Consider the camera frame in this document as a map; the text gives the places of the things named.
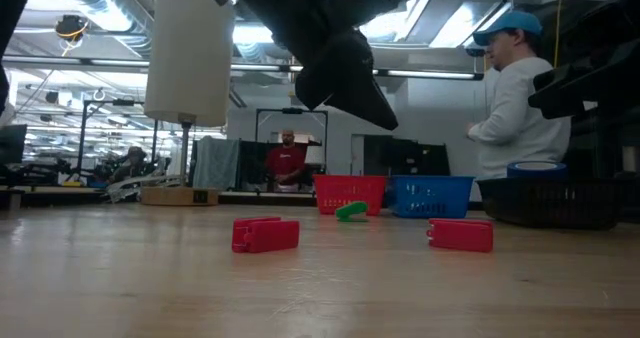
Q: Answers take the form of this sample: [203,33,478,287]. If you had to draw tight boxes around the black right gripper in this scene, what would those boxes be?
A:
[529,0,640,120]

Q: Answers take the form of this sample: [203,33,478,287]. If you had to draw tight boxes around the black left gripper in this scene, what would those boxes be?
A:
[207,0,401,131]

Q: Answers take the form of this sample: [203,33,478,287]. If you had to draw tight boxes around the blue tape roll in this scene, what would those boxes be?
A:
[506,160,569,181]

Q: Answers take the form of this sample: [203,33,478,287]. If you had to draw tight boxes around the small green stapler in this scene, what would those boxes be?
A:
[334,200,370,224]

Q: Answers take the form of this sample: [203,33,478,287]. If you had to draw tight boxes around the small red stapler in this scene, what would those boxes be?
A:
[425,217,495,254]
[231,216,301,255]

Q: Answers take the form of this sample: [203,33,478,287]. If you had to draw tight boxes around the person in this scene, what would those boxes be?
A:
[465,9,573,203]
[264,129,308,194]
[107,145,149,185]

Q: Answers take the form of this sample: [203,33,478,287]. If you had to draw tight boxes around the long ceiling light strip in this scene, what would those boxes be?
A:
[0,55,485,82]

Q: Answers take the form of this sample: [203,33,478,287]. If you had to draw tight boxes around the dark cabinets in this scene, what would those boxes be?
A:
[361,134,452,177]

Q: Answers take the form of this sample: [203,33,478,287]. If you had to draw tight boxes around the red plastic basket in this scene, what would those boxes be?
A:
[313,174,389,217]

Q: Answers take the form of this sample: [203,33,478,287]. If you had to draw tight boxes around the black plastic basket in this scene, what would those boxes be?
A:
[476,177,640,231]

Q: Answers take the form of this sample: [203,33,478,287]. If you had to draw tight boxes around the grey hanging cloth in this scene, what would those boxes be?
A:
[191,136,242,192]

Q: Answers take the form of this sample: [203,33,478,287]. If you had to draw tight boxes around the blue plastic basket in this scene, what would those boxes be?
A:
[388,174,476,220]

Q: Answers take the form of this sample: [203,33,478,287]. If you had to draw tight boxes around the background robot rig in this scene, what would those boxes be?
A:
[0,156,76,188]

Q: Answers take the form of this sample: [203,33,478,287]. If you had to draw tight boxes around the black monitor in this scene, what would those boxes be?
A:
[0,123,28,166]

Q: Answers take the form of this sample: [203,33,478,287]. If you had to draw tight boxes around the black stand frame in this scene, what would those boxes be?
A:
[254,107,330,179]

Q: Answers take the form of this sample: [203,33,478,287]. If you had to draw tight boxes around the yellow extension cord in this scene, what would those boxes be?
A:
[551,0,565,70]

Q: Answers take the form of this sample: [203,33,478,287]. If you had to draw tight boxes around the black rig frame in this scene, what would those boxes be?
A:
[74,97,160,179]

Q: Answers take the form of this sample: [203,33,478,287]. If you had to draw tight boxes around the yellow ceiling cable reel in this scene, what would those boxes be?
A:
[54,13,91,43]

